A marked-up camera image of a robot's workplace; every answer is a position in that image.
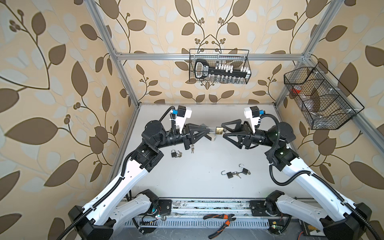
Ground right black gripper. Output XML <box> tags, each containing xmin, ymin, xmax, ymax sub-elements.
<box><xmin>222</xmin><ymin>120</ymin><xmax>276</xmax><ymax>151</ymax></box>

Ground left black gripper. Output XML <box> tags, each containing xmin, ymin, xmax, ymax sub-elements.
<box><xmin>152</xmin><ymin>122</ymin><xmax>207</xmax><ymax>151</ymax></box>

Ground brass padlock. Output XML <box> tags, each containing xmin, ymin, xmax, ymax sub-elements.
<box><xmin>207</xmin><ymin>127</ymin><xmax>226</xmax><ymax>135</ymax></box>

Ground keys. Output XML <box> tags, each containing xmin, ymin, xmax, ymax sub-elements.
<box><xmin>233</xmin><ymin>172</ymin><xmax>241</xmax><ymax>178</ymax></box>

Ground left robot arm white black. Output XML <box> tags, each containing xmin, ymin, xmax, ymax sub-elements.
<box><xmin>58</xmin><ymin>106</ymin><xmax>210</xmax><ymax>240</ymax></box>

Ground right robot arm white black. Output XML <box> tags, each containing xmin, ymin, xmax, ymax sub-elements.
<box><xmin>222</xmin><ymin>114</ymin><xmax>381</xmax><ymax>240</ymax></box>

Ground black socket tool set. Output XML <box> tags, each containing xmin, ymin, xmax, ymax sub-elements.
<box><xmin>193</xmin><ymin>60</ymin><xmax>251</xmax><ymax>79</ymax></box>

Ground red capped item in basket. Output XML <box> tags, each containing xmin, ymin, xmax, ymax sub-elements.
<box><xmin>292</xmin><ymin>86</ymin><xmax>302</xmax><ymax>95</ymax></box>

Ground orange black pliers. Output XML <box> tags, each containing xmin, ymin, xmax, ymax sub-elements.
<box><xmin>203</xmin><ymin>213</ymin><xmax>237</xmax><ymax>240</ymax></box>

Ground black power distribution board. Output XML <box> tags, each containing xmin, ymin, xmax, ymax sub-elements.
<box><xmin>299</xmin><ymin>220</ymin><xmax>325</xmax><ymax>237</ymax></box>

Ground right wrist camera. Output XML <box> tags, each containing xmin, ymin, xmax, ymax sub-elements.
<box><xmin>244</xmin><ymin>106</ymin><xmax>265</xmax><ymax>133</ymax></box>

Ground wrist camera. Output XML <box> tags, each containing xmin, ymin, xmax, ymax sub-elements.
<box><xmin>170</xmin><ymin>106</ymin><xmax>192</xmax><ymax>134</ymax></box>
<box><xmin>244</xmin><ymin>106</ymin><xmax>265</xmax><ymax>133</ymax></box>

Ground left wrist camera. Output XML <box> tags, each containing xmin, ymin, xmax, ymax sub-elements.
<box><xmin>170</xmin><ymin>106</ymin><xmax>192</xmax><ymax>134</ymax></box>

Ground back wire basket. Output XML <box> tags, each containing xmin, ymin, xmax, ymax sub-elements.
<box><xmin>189</xmin><ymin>48</ymin><xmax>252</xmax><ymax>85</ymax></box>

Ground wire basket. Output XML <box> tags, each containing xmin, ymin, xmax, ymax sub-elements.
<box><xmin>284</xmin><ymin>62</ymin><xmax>365</xmax><ymax>130</ymax></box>
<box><xmin>189</xmin><ymin>48</ymin><xmax>252</xmax><ymax>85</ymax></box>

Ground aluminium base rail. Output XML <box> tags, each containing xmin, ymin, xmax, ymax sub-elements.
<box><xmin>135</xmin><ymin>198</ymin><xmax>289</xmax><ymax>230</ymax></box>

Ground right wire basket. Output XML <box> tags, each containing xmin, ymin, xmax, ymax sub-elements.
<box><xmin>284</xmin><ymin>62</ymin><xmax>365</xmax><ymax>130</ymax></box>

